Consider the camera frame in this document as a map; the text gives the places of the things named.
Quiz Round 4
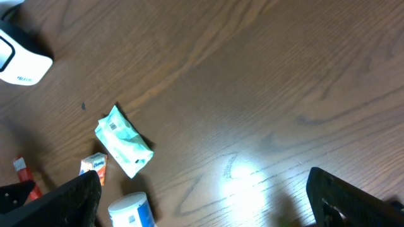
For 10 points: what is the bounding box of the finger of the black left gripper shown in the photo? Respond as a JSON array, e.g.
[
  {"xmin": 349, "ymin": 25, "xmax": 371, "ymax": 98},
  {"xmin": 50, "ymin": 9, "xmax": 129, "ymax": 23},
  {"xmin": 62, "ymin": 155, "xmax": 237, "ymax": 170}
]
[{"xmin": 0, "ymin": 180, "xmax": 35, "ymax": 214}]

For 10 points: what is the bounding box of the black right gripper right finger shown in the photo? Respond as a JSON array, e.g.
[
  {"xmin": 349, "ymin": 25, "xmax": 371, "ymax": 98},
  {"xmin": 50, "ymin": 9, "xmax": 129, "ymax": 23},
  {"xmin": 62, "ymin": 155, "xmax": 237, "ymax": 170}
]
[{"xmin": 306, "ymin": 167, "xmax": 403, "ymax": 226}]

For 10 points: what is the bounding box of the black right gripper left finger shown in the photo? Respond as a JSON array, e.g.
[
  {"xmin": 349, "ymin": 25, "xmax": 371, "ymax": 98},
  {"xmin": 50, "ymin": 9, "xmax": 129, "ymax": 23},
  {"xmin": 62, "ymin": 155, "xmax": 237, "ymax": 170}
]
[{"xmin": 1, "ymin": 170, "xmax": 102, "ymax": 227}]

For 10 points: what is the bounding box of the red box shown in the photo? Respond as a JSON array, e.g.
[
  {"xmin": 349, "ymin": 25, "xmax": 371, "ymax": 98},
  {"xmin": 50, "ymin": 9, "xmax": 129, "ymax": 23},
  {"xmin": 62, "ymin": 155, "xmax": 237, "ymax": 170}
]
[{"xmin": 13, "ymin": 155, "xmax": 43, "ymax": 201}]

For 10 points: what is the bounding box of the orange Kleenex tissue pack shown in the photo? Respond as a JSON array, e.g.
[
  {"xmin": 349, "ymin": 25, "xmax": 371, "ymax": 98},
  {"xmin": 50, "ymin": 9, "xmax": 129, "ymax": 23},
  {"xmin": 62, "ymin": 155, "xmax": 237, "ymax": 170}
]
[{"xmin": 79, "ymin": 153, "xmax": 107, "ymax": 186}]

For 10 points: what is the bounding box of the white cotton swab tub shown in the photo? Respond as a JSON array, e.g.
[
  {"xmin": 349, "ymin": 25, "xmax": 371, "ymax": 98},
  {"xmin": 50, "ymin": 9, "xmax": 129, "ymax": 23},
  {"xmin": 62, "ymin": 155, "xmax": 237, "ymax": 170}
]
[{"xmin": 108, "ymin": 192, "xmax": 157, "ymax": 227}]

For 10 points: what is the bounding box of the mint green wipes pack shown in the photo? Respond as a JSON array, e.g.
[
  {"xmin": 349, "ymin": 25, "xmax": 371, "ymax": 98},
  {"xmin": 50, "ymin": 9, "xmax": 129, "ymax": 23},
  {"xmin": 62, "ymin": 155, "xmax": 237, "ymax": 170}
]
[{"xmin": 95, "ymin": 105, "xmax": 154, "ymax": 178}]

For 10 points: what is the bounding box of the white barcode scanner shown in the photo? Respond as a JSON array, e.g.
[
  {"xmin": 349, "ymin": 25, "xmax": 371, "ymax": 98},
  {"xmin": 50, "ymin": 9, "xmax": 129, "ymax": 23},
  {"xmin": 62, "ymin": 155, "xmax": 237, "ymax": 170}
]
[{"xmin": 1, "ymin": 21, "xmax": 53, "ymax": 86}]

